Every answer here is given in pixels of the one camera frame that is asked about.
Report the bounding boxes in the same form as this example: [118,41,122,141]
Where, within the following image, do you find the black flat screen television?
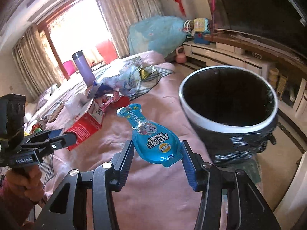
[208,0,306,56]

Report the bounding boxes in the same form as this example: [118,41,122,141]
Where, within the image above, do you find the red drink pouch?
[100,91,130,112]

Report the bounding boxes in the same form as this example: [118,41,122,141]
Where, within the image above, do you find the toy phone yellow blue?
[183,18,211,45]

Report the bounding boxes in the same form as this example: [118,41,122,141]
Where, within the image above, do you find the beige curtain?
[96,0,163,57]
[12,24,61,100]

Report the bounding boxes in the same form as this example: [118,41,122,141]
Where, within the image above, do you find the green gold snack packet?
[139,67,151,80]

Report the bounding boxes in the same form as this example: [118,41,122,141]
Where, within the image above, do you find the magenta chair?
[63,60,77,76]

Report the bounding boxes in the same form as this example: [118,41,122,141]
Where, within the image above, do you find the beige left curtain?
[12,24,61,100]

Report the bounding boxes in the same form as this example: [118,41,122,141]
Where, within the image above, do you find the light blue folded cover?
[127,16,187,57]

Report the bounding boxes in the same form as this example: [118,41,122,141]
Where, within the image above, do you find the white blue wrapper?
[87,64,156,99]

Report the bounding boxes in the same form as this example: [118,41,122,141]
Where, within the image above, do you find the blue AD drink pouch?
[116,104,182,168]

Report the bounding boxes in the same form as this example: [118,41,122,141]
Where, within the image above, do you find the white trash bin black liner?
[178,65,278,167]

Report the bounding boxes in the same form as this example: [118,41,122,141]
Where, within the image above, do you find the beige right curtain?
[96,0,163,57]

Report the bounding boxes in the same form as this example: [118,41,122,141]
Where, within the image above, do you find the pink kettlebell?
[175,46,187,64]

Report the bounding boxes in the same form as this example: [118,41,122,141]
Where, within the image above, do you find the person's left hand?
[6,165,45,202]

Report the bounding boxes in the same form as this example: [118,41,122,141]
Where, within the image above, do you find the plaid cloth bib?
[130,67,174,101]

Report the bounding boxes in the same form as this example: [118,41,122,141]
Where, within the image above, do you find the pink tablecloth blanket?
[41,51,210,229]

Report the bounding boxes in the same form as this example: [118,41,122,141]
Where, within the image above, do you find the purple thermos bottle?
[72,50,96,87]

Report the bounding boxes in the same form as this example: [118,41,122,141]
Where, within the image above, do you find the red chair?
[96,40,118,64]

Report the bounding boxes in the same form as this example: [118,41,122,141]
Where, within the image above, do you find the red tissue box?
[61,99,105,151]

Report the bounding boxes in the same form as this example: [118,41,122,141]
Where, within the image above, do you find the white TV cabinet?
[183,41,306,126]

